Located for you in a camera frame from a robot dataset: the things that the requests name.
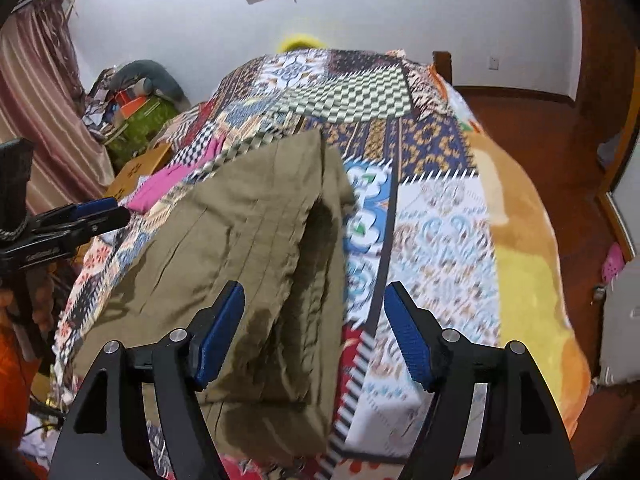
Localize green bag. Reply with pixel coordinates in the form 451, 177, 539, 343
104, 97, 182, 171

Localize striped brown curtain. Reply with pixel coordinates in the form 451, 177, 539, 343
0, 0, 117, 217

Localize patchwork printed blanket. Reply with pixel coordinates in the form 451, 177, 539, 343
52, 47, 502, 480

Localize pile of clutter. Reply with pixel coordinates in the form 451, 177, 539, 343
81, 66, 151, 137

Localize wooden bed post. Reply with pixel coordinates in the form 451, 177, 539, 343
432, 50, 454, 87

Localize white sliding door with hearts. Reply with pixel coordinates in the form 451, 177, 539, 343
596, 125, 640, 262

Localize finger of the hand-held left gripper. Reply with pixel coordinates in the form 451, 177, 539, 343
30, 197, 121, 228
0, 206, 132, 267

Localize orange cloth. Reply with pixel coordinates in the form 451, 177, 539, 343
0, 322, 38, 448

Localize pink cloth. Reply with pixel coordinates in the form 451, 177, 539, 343
127, 139, 224, 214

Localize yellow pillow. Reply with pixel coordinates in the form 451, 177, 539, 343
277, 32, 332, 54

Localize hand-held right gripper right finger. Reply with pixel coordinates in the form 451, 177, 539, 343
384, 281, 577, 480

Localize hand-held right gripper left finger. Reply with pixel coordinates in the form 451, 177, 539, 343
47, 280, 247, 480

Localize orange yellow fleece blanket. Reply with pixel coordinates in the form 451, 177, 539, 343
430, 67, 594, 427

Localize orange cardboard box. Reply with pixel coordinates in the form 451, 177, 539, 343
104, 142, 174, 206

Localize olive green pants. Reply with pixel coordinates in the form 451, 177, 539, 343
72, 127, 359, 467

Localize pink slipper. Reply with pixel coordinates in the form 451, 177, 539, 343
600, 241, 627, 284

